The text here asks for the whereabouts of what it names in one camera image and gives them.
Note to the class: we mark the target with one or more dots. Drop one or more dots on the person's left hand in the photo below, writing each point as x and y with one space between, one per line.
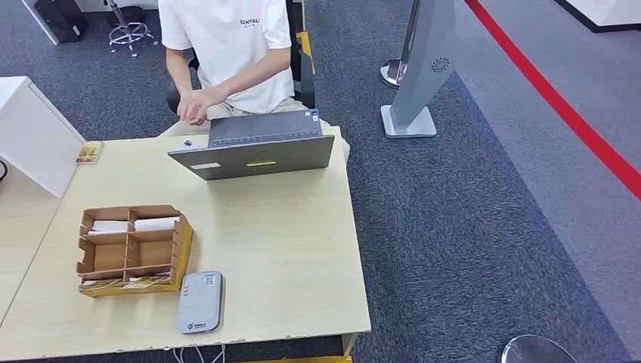
198 97

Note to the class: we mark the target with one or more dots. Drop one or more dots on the person's right hand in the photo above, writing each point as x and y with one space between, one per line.
196 116

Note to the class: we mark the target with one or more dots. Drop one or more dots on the white ID card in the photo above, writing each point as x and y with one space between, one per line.
188 145

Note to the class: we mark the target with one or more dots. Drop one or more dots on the person's right forearm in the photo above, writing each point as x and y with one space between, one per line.
178 70

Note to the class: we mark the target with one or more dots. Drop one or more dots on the person's left forearm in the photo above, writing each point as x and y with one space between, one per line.
255 72

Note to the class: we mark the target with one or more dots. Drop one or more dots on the person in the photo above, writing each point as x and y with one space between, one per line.
230 50

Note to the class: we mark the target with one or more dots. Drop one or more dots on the white card stack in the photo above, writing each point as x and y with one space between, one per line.
156 223
109 226

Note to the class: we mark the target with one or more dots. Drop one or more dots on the wooden card organizer box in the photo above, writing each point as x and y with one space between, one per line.
150 253

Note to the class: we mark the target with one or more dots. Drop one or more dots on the printed room key card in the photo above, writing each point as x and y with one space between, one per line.
100 285
146 281

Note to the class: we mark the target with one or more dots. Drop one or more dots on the grey card reader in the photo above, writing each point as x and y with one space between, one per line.
200 303

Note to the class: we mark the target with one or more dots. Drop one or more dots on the grey laptop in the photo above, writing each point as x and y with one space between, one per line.
260 160

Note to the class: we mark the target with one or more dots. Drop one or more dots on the chrome stool base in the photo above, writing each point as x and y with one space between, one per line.
127 31

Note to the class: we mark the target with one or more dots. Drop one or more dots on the black office chair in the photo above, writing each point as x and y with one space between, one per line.
305 75

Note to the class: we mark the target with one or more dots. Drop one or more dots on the black bag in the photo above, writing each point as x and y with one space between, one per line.
62 17

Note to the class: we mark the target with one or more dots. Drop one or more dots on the white cabinet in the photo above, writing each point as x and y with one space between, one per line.
35 135

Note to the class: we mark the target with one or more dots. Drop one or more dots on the white panel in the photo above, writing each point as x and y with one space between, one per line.
40 20

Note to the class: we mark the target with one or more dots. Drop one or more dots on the grey kiosk stand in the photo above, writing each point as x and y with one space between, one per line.
425 65

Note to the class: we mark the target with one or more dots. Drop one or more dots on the red barrier belt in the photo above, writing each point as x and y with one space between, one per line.
566 109

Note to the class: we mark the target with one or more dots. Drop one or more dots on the chrome stanchion base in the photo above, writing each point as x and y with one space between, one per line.
536 350

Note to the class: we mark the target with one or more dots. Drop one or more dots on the white platform black base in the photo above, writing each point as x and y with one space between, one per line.
611 12

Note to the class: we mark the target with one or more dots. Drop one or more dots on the yellow frame piece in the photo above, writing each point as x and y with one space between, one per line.
304 42

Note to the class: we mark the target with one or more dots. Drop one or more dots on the chrome stanchion post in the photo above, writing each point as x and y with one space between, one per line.
393 70

